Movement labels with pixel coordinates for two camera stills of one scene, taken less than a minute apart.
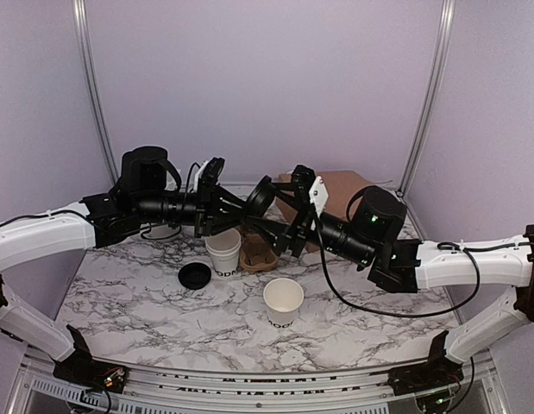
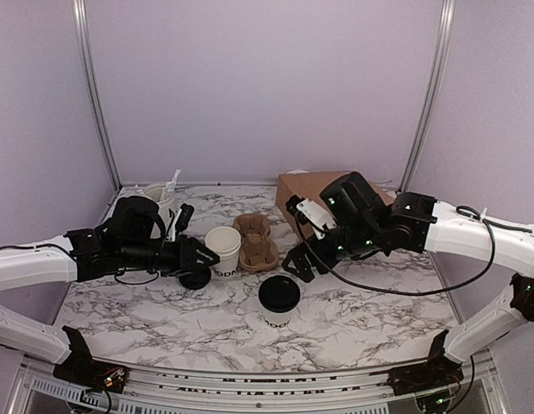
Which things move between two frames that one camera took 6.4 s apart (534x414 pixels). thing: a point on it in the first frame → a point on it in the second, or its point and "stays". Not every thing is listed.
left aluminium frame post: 91,77 stays
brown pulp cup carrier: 254,254 stays
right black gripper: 285,231 → 303,261
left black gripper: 209,213 → 186,256
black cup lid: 260,197 → 279,293
